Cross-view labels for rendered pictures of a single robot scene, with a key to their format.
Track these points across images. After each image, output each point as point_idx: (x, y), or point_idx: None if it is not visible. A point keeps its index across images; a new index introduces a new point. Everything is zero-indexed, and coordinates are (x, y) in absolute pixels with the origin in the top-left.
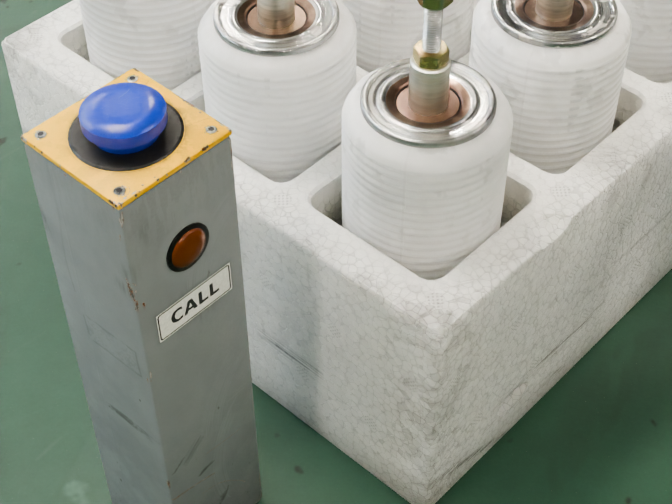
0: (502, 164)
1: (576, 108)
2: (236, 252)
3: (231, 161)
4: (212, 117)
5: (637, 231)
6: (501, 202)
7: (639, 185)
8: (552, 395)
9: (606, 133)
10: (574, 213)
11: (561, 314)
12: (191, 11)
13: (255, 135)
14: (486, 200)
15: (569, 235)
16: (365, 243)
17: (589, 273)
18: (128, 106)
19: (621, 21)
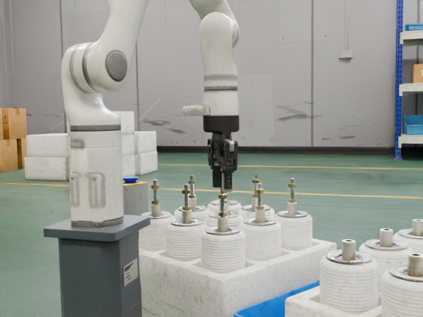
0: (143, 229)
1: (166, 240)
2: (126, 214)
3: (126, 192)
4: (131, 184)
5: (167, 297)
6: (146, 244)
7: (162, 273)
8: None
9: (172, 258)
10: (143, 254)
11: (145, 294)
12: None
13: None
14: (140, 236)
15: (141, 260)
16: None
17: (152, 290)
18: (129, 177)
19: (180, 227)
